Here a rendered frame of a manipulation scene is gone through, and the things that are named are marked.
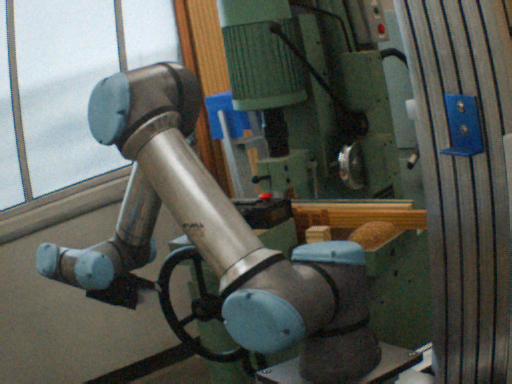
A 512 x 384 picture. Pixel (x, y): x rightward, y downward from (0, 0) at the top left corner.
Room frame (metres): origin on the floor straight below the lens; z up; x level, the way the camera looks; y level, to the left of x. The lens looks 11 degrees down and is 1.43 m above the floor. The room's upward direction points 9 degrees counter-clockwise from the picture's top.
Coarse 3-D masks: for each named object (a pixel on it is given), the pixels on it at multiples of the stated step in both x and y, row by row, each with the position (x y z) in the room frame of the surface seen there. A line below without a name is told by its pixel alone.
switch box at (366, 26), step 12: (348, 0) 2.28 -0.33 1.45; (360, 0) 2.26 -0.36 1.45; (372, 0) 2.28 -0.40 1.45; (360, 12) 2.26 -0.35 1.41; (372, 12) 2.27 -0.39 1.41; (360, 24) 2.27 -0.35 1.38; (372, 24) 2.26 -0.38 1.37; (384, 24) 2.31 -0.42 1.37; (360, 36) 2.27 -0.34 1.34; (372, 36) 2.25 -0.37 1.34
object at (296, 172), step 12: (288, 156) 2.14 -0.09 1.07; (300, 156) 2.15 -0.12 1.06; (312, 156) 2.19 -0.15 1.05; (264, 168) 2.12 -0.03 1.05; (276, 168) 2.09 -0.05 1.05; (288, 168) 2.11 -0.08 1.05; (300, 168) 2.15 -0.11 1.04; (264, 180) 2.12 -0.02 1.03; (276, 180) 2.10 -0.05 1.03; (288, 180) 2.10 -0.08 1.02; (300, 180) 2.14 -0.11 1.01
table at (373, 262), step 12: (180, 240) 2.18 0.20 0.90; (300, 240) 2.00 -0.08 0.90; (336, 240) 1.95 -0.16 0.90; (396, 240) 1.88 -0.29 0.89; (408, 240) 1.93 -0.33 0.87; (372, 252) 1.81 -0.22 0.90; (384, 252) 1.83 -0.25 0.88; (396, 252) 1.88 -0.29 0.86; (408, 252) 1.92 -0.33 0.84; (180, 264) 2.17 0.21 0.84; (192, 264) 2.14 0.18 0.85; (204, 264) 2.11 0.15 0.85; (372, 264) 1.81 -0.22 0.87; (384, 264) 1.83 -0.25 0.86; (216, 276) 1.96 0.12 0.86
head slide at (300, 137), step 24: (312, 24) 2.21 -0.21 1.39; (312, 48) 2.19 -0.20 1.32; (312, 96) 2.17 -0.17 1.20; (288, 120) 2.23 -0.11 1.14; (312, 120) 2.18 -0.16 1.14; (336, 120) 2.23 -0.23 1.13; (288, 144) 2.23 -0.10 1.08; (312, 144) 2.19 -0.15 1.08; (336, 144) 2.21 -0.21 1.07; (336, 168) 2.20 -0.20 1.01
